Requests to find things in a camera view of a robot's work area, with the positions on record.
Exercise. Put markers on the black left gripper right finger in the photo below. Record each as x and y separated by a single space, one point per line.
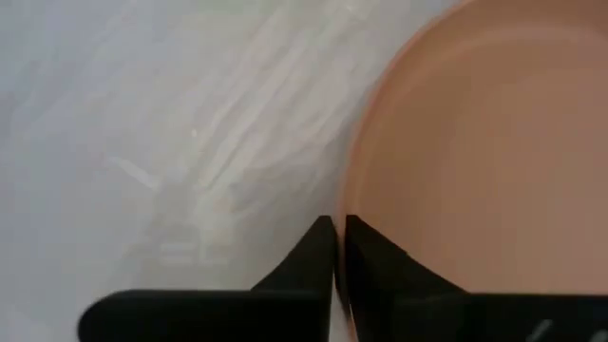
427 313

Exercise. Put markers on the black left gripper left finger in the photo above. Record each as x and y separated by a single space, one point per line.
214 316

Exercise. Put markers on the pink plastic plate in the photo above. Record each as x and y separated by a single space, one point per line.
475 166

